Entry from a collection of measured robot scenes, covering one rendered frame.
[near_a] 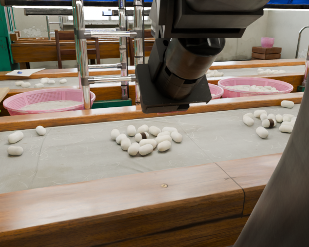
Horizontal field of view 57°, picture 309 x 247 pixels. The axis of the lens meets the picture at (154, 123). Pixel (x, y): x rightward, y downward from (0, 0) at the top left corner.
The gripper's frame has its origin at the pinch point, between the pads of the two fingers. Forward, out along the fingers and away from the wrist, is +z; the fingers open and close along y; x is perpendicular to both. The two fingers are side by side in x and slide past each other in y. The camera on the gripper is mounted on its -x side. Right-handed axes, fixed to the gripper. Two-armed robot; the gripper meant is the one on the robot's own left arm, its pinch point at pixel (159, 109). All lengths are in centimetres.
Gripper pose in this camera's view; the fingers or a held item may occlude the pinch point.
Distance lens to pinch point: 48.8
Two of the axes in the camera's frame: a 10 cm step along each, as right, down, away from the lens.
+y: -9.6, 0.9, -2.7
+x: 1.8, 9.3, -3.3
